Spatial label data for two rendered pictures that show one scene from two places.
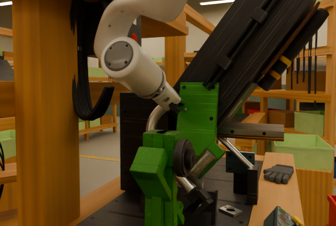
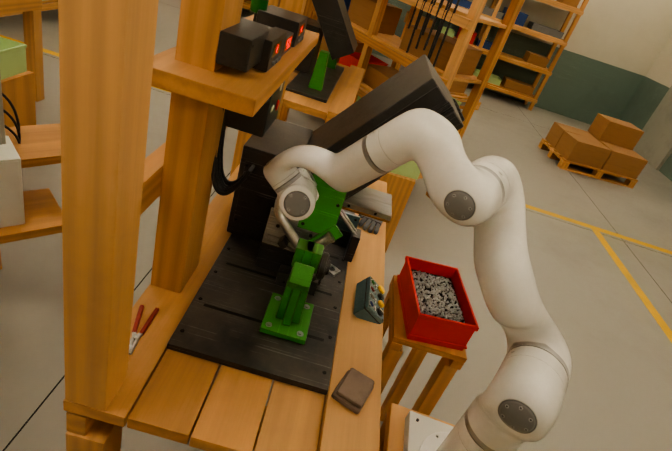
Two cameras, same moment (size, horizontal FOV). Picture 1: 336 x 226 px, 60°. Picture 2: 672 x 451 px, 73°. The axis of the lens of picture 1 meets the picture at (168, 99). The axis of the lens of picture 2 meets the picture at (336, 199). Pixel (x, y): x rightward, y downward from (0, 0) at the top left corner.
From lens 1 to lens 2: 76 cm
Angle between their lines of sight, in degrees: 34
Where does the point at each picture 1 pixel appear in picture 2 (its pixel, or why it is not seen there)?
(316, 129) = not seen: hidden behind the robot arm
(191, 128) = (318, 209)
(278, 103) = not seen: hidden behind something
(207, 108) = (336, 195)
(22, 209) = (158, 269)
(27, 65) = (183, 157)
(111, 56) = (290, 202)
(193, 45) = not seen: outside the picture
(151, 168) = (305, 283)
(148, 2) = (336, 185)
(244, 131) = (359, 208)
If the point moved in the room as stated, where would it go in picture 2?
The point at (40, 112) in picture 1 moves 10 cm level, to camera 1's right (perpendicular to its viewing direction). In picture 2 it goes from (192, 201) to (232, 205)
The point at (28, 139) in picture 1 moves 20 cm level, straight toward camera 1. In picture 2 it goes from (174, 218) to (210, 266)
